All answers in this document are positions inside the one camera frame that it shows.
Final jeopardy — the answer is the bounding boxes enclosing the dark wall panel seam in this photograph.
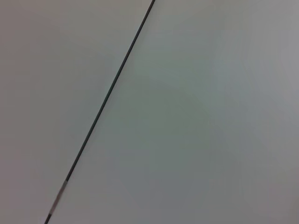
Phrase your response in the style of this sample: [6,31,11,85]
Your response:
[43,0,156,224]

